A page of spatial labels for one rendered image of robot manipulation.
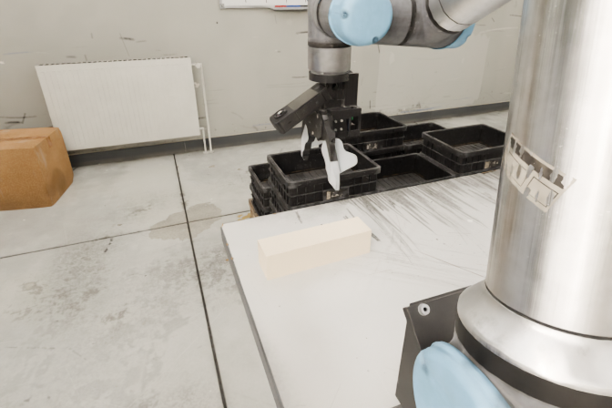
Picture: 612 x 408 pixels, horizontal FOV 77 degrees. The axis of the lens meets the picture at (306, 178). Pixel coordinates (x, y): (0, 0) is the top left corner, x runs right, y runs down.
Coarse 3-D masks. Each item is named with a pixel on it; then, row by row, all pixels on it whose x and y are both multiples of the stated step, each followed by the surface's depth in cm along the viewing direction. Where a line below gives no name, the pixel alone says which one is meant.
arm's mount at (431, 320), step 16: (464, 288) 46; (416, 304) 44; (432, 304) 44; (448, 304) 45; (416, 320) 43; (432, 320) 44; (448, 320) 44; (416, 336) 43; (432, 336) 43; (448, 336) 43; (416, 352) 43; (400, 368) 48; (400, 384) 49; (400, 400) 50
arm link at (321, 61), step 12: (312, 48) 64; (324, 48) 69; (336, 48) 69; (348, 48) 64; (312, 60) 64; (324, 60) 63; (336, 60) 63; (348, 60) 65; (312, 72) 66; (324, 72) 64; (336, 72) 64
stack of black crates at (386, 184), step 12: (396, 156) 192; (408, 156) 193; (420, 156) 192; (384, 168) 191; (396, 168) 194; (408, 168) 197; (420, 168) 194; (432, 168) 185; (444, 168) 178; (384, 180) 190; (396, 180) 191; (408, 180) 191; (420, 180) 191; (432, 180) 167
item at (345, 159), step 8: (336, 144) 69; (336, 152) 69; (344, 152) 69; (328, 160) 68; (344, 160) 69; (352, 160) 70; (328, 168) 68; (336, 168) 68; (344, 168) 69; (328, 176) 69; (336, 176) 68; (336, 184) 68
